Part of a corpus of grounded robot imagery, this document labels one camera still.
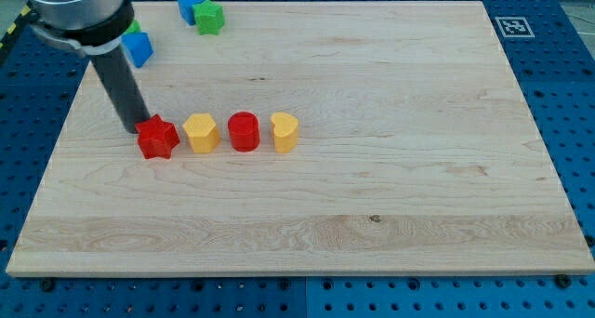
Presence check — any blue cube block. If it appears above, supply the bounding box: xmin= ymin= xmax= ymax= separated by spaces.
xmin=176 ymin=0 xmax=204 ymax=26

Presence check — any blue triangle block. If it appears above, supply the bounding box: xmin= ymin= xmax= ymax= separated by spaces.
xmin=122 ymin=32 xmax=153 ymax=68

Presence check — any wooden board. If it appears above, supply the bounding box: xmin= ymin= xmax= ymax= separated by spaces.
xmin=7 ymin=1 xmax=594 ymax=278

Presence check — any white fiducial marker tag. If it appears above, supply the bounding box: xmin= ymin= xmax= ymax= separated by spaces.
xmin=495 ymin=17 xmax=535 ymax=38

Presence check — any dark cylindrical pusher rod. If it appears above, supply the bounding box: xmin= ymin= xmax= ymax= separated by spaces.
xmin=91 ymin=46 xmax=150 ymax=134

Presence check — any red cylinder block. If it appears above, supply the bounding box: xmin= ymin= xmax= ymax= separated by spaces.
xmin=228 ymin=112 xmax=260 ymax=152

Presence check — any green circle block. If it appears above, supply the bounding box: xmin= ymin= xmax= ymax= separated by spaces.
xmin=124 ymin=20 xmax=141 ymax=34

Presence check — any red star block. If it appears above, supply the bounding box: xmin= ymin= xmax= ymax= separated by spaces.
xmin=135 ymin=114 xmax=180 ymax=159

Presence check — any green star block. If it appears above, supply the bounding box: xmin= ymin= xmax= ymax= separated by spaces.
xmin=192 ymin=0 xmax=225 ymax=35

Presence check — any yellow hexagon block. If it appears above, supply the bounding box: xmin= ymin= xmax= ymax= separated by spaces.
xmin=182 ymin=113 xmax=220 ymax=154

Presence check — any yellow heart block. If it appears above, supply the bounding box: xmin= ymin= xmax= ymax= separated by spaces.
xmin=271 ymin=112 xmax=299 ymax=153

